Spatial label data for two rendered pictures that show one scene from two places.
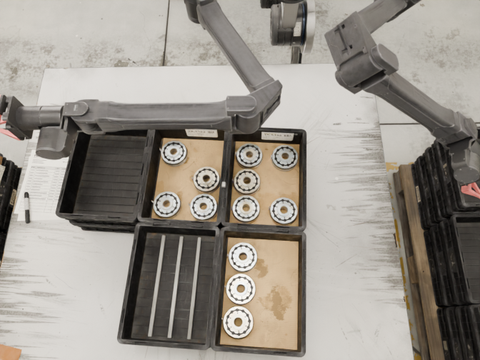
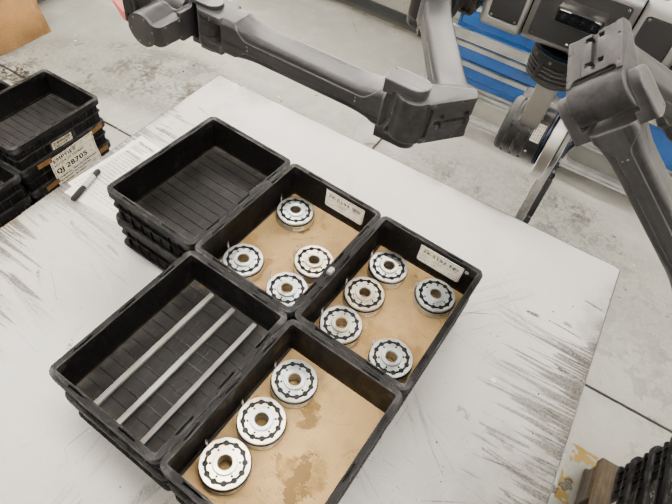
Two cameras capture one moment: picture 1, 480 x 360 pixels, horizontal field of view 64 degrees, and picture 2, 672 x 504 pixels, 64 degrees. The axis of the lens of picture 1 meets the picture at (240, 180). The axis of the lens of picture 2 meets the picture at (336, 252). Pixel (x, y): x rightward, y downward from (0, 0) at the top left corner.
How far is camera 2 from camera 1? 40 cm
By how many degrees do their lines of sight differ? 19
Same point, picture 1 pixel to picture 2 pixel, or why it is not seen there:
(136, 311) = (105, 363)
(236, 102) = (404, 76)
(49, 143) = (151, 13)
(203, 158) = (326, 240)
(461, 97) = not seen: outside the picture
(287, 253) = (360, 419)
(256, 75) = (450, 76)
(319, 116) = (513, 291)
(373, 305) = not seen: outside the picture
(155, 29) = (367, 133)
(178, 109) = (326, 59)
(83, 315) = (41, 338)
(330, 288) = not seen: outside the picture
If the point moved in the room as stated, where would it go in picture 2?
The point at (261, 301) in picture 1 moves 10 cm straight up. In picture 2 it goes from (277, 461) to (279, 445)
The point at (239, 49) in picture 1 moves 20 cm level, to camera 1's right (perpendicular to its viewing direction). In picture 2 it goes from (446, 48) to (560, 90)
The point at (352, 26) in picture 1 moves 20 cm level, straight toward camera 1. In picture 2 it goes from (615, 32) to (521, 76)
